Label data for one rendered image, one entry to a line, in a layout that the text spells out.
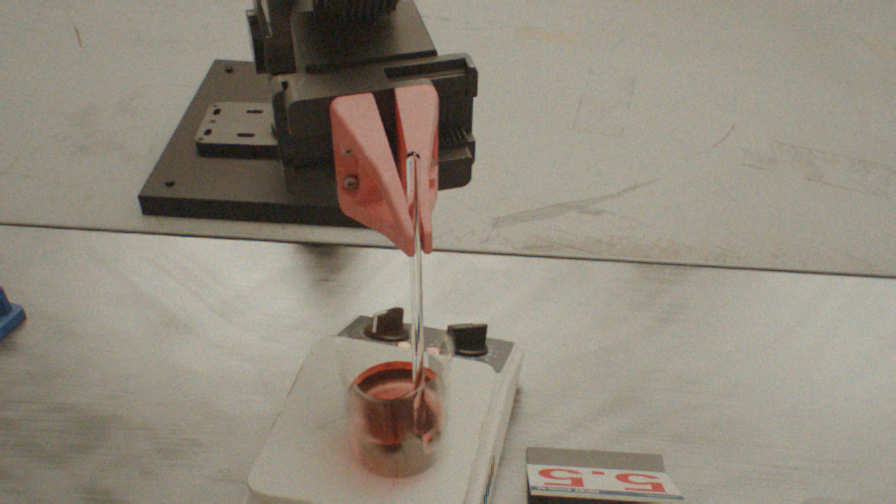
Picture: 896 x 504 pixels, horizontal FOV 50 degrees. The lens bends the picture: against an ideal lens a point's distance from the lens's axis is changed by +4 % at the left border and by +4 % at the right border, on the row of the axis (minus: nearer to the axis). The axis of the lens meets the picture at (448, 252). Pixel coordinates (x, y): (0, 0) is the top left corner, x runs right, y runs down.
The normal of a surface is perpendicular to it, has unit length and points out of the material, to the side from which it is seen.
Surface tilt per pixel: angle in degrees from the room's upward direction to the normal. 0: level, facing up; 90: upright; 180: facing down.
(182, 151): 1
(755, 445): 0
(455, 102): 92
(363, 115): 23
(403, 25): 2
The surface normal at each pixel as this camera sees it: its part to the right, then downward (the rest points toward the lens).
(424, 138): 0.10, -0.44
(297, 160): 0.26, 0.66
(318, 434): 0.00, -0.75
